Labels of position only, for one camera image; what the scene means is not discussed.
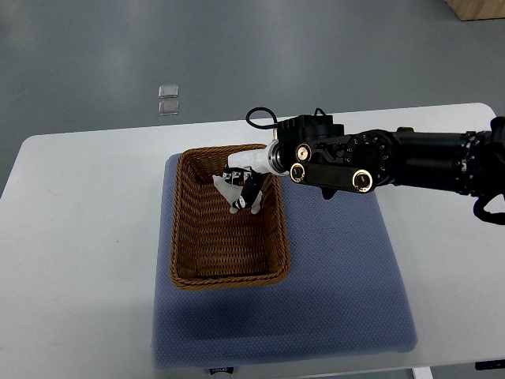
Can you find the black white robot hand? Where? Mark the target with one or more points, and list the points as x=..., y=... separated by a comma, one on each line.
x=246, y=175

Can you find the white bear figurine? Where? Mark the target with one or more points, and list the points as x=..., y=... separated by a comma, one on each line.
x=235, y=197

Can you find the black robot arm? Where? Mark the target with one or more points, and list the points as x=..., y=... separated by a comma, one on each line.
x=314, y=151

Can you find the brown wicker basket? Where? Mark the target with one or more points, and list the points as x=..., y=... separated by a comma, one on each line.
x=212, y=248

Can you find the upper metal floor plate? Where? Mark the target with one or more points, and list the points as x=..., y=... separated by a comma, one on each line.
x=167, y=91

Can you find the blue-grey padded mat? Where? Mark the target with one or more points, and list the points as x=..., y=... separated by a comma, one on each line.
x=344, y=294

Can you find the wooden box corner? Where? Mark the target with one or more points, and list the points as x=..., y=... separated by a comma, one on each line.
x=477, y=10

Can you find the black table control panel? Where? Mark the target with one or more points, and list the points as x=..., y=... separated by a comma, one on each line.
x=490, y=365

